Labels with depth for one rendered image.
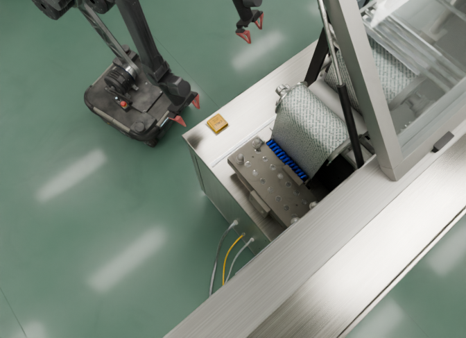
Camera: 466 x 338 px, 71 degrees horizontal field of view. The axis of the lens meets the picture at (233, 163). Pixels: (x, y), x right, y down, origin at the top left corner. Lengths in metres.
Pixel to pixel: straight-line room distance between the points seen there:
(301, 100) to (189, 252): 1.45
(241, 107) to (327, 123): 0.57
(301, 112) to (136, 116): 1.49
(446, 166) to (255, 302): 0.64
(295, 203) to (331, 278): 0.49
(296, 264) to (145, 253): 1.79
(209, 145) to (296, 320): 0.88
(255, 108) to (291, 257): 1.05
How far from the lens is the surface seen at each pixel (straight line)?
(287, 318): 0.80
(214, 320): 0.57
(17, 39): 3.48
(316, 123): 1.07
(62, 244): 2.51
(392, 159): 0.63
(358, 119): 1.21
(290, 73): 1.66
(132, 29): 1.07
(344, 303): 0.83
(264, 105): 1.55
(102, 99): 2.50
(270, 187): 1.25
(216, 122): 1.47
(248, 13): 1.51
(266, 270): 0.57
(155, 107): 2.36
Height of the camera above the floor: 2.22
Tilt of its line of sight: 69 degrees down
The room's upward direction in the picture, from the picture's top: 1 degrees clockwise
